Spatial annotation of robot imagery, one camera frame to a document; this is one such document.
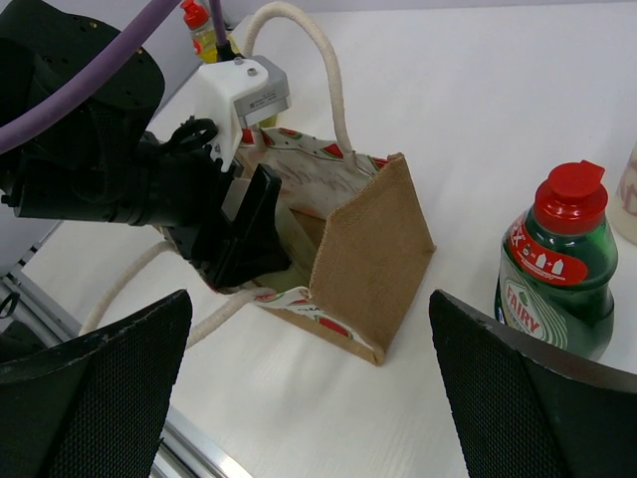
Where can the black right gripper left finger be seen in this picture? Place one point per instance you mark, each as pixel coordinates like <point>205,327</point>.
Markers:
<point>94,406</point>

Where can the dark bottle red cap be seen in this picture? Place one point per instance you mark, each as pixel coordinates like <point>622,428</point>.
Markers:
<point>557,259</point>

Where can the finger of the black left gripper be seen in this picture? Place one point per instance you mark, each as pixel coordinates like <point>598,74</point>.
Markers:
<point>233,251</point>

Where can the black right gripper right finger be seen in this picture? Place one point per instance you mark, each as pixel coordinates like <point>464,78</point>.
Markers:
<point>524,408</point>

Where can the small brown bottle red cap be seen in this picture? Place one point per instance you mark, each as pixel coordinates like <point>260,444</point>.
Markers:
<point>201,27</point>

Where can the brown canvas tote bag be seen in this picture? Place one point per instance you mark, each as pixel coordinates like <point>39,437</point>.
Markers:
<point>351,223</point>

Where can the aluminium mounting rail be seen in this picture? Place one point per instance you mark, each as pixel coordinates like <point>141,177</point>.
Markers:
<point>82,277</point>

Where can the cream pump lotion bottle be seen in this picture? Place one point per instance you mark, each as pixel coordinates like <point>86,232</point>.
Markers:
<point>622,209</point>

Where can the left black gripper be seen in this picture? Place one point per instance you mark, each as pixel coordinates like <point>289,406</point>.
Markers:
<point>92,157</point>

